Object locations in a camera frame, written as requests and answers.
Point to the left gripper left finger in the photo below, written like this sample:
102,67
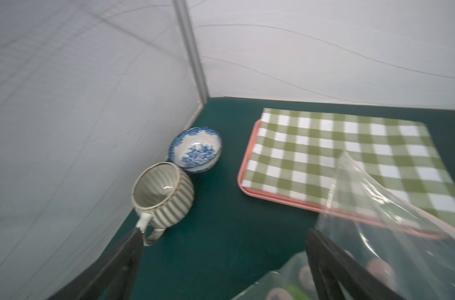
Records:
112,276

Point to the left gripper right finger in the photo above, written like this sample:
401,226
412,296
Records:
334,271

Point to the pink-dotted zipper bag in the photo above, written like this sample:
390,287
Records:
414,267

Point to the pink tray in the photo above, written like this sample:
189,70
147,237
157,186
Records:
351,194

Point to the grey striped mug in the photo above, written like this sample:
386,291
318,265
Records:
162,196

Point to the blue floral bowl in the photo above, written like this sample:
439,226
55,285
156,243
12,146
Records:
196,150

